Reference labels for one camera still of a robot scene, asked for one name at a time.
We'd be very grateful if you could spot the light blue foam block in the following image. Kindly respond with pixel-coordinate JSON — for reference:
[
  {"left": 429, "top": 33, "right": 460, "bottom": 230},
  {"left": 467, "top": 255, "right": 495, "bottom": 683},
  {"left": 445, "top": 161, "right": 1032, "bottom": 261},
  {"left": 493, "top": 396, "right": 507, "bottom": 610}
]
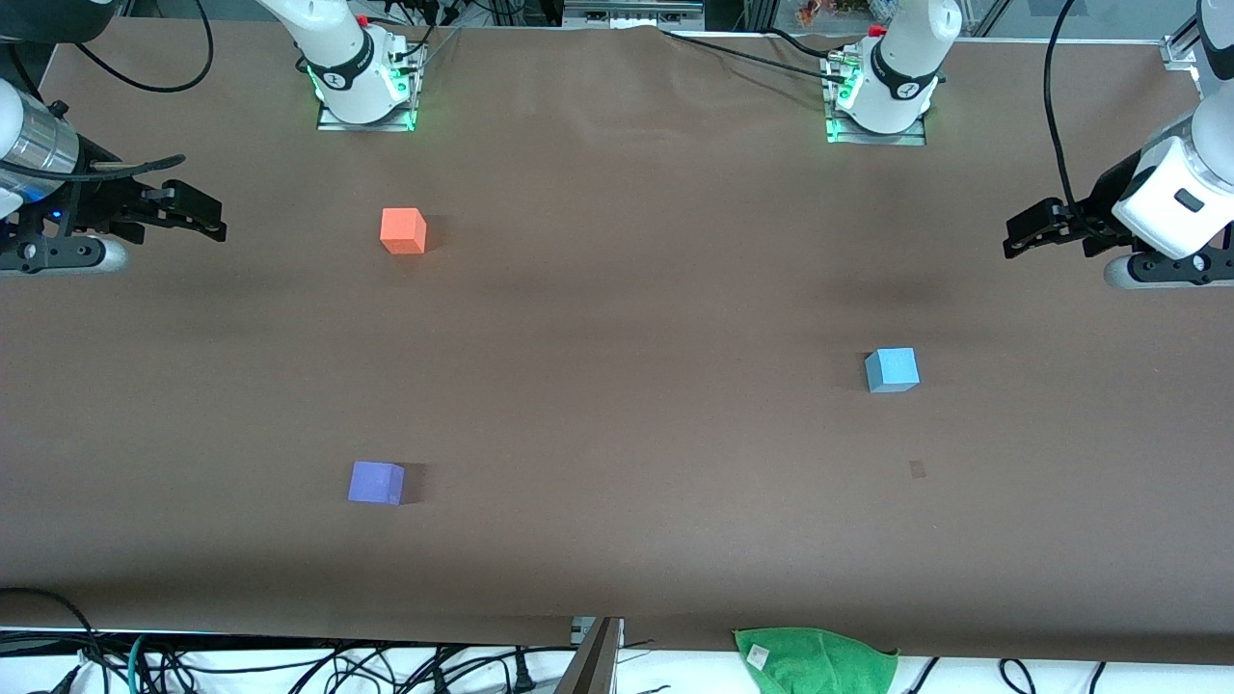
[{"left": 864, "top": 348, "right": 921, "bottom": 394}]

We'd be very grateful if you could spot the orange foam block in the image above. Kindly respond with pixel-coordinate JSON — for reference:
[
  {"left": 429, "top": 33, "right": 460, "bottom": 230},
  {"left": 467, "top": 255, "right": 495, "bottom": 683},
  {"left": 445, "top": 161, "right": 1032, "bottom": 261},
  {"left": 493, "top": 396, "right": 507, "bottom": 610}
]
[{"left": 380, "top": 207, "right": 428, "bottom": 255}]

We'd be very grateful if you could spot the purple foam block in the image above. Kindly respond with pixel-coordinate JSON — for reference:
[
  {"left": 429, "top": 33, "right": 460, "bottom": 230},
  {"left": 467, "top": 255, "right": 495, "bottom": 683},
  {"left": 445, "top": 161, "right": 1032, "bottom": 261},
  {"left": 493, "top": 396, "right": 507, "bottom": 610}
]
[{"left": 348, "top": 461, "right": 406, "bottom": 506}]

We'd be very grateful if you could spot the brown paper table cover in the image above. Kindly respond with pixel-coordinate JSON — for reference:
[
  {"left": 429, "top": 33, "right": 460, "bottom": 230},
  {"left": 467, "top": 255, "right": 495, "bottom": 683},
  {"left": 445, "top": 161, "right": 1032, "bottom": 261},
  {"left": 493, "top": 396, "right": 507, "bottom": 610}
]
[{"left": 0, "top": 17, "right": 1234, "bottom": 666}]

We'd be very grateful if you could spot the green microfibre cloth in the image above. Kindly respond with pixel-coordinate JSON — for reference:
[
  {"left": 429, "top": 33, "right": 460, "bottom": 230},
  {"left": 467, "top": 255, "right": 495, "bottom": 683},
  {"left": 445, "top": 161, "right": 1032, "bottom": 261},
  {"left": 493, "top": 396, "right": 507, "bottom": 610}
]
[{"left": 734, "top": 627, "right": 899, "bottom": 694}]

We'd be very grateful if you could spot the grey metal bar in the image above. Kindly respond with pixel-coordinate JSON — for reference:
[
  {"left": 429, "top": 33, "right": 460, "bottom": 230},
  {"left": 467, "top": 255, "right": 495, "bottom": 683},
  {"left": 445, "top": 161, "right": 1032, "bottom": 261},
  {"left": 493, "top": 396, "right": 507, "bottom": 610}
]
[{"left": 552, "top": 617, "right": 624, "bottom": 694}]

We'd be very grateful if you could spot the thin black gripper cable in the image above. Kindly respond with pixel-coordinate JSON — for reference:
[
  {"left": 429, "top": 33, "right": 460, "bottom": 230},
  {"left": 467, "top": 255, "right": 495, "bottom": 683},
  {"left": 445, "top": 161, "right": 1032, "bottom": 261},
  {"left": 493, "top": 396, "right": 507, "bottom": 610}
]
[{"left": 0, "top": 153, "right": 187, "bottom": 185}]

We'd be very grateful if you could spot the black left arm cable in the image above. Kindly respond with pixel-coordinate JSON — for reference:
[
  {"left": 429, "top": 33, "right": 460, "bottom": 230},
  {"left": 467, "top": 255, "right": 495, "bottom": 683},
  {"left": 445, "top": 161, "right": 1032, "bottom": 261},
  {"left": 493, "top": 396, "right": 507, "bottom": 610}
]
[{"left": 1043, "top": 0, "right": 1106, "bottom": 238}]

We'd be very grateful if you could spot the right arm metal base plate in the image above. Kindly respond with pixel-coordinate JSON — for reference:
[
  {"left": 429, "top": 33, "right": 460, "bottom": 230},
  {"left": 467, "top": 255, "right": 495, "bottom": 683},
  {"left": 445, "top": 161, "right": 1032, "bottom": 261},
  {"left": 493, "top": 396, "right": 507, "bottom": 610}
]
[{"left": 316, "top": 46, "right": 426, "bottom": 133}]

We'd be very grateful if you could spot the black hanging cable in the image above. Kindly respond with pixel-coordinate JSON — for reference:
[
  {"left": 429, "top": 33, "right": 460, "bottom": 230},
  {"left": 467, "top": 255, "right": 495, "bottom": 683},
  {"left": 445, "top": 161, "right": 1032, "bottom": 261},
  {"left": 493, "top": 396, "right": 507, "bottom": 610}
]
[{"left": 72, "top": 0, "right": 215, "bottom": 95}]

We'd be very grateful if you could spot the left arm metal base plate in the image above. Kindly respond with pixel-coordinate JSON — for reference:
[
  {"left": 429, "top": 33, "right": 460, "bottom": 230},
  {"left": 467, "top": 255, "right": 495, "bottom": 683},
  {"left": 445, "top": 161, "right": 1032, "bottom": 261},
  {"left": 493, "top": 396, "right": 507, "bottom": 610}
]
[{"left": 821, "top": 53, "right": 929, "bottom": 147}]

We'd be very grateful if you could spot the black cable on table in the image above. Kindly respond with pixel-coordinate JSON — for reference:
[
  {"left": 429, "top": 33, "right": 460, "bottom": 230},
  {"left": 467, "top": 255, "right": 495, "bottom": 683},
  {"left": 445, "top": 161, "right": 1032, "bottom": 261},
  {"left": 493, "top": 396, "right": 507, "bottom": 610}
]
[{"left": 660, "top": 27, "right": 851, "bottom": 84}]

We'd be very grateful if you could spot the black looped floor cable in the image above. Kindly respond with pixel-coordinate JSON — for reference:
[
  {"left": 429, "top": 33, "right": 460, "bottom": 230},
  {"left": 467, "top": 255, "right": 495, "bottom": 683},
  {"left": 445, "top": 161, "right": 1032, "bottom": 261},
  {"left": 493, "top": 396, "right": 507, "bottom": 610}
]
[{"left": 0, "top": 587, "right": 109, "bottom": 694}]

